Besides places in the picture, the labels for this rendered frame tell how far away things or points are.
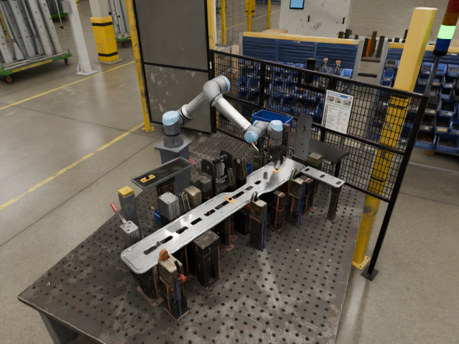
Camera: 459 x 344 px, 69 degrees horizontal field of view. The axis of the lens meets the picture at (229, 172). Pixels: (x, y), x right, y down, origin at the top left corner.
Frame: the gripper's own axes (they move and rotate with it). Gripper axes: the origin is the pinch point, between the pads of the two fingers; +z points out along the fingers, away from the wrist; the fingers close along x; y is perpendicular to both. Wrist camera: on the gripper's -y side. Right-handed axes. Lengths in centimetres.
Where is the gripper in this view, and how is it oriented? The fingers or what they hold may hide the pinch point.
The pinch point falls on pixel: (276, 167)
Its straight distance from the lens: 231.5
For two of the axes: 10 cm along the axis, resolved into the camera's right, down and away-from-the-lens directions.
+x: 7.1, 3.7, -6.0
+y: -7.0, 4.4, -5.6
